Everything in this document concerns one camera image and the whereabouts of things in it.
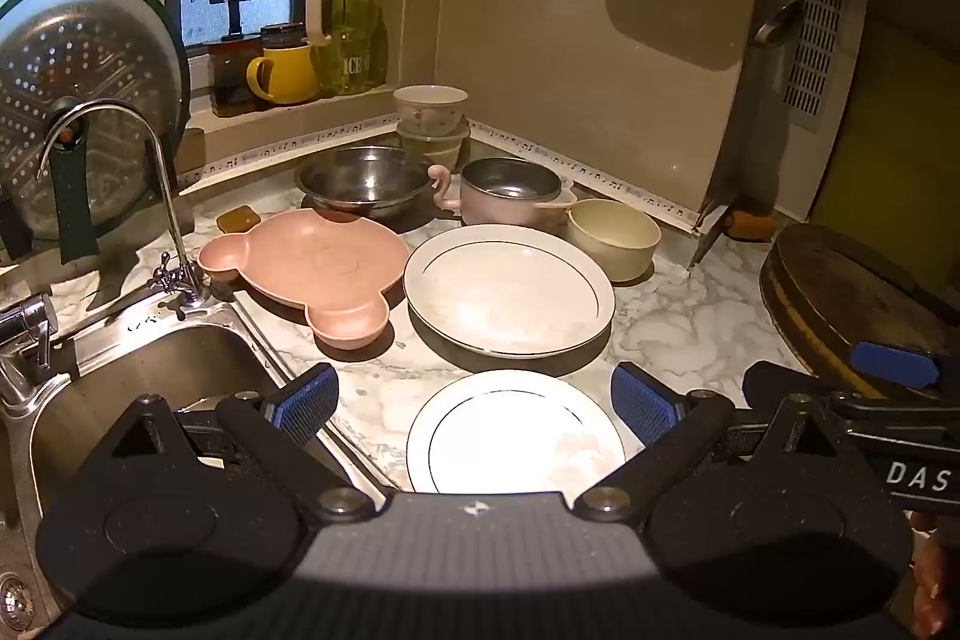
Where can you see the dark brown jar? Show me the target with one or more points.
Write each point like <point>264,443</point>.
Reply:
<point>229,78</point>

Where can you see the large white plate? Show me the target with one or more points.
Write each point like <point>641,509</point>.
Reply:
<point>510,295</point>

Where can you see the stainless steel sink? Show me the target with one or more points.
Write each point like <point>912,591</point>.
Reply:
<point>150,370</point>

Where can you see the orange object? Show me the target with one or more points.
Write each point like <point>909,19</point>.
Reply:
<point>752,225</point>

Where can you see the chrome tap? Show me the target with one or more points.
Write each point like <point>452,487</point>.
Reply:
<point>26,325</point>

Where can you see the round steamer lid green rim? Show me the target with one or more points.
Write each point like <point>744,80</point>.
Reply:
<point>75,85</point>

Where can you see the white vent grille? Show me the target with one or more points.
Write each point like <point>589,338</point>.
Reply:
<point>817,40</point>

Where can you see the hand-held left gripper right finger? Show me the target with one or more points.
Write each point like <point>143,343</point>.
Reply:
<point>645,404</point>

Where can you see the pink bear-shaped plate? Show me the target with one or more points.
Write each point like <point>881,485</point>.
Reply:
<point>315,265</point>

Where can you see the cream bowl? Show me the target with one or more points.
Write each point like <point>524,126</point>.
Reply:
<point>611,250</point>

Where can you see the brown soap bar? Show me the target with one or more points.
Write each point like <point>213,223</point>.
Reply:
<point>238,218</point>

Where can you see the yellow mug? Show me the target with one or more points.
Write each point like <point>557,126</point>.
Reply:
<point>289,74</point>

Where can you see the black lid jar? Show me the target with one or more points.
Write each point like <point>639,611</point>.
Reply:
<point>283,34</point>

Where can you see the round wooden cutting board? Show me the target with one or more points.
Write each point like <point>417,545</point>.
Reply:
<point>847,287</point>

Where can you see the music note edge tape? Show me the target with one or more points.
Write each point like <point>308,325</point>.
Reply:
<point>525,147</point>

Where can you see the white floral bowl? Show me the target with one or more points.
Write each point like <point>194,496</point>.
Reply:
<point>431,115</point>

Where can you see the person's right hand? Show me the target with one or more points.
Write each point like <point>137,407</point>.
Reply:
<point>930,572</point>

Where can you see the stainless steel bowl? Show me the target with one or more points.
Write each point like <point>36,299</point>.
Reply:
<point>360,179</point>

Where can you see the chrome gooseneck faucet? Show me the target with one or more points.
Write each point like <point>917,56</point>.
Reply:
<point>169,190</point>

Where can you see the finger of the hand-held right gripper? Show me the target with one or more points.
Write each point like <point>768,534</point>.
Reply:
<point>892,364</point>
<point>780,381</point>

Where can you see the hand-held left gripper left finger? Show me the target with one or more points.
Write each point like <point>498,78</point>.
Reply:
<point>304,404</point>

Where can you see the small white plate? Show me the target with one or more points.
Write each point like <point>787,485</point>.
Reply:
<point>510,437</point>

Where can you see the clear plastic container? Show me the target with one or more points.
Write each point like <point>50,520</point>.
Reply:
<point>435,151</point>

